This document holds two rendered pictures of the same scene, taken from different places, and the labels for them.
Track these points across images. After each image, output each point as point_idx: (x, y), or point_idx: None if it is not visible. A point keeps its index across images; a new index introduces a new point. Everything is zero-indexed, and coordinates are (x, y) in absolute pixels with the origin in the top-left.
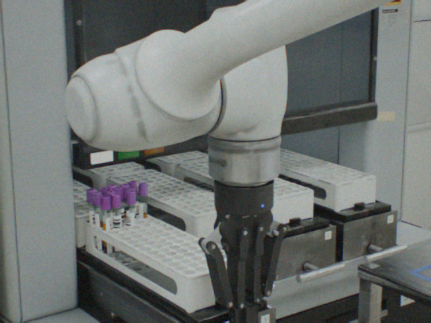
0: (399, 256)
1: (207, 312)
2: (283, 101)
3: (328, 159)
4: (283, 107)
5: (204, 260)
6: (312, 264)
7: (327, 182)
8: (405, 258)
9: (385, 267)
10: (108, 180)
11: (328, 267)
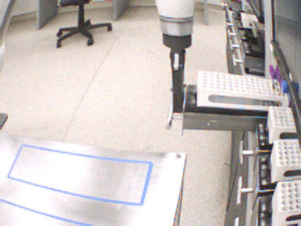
0: (177, 175)
1: (193, 89)
2: (156, 1)
3: None
4: (157, 4)
5: (213, 82)
6: (250, 191)
7: (286, 181)
8: (172, 175)
9: (170, 159)
10: None
11: (239, 193)
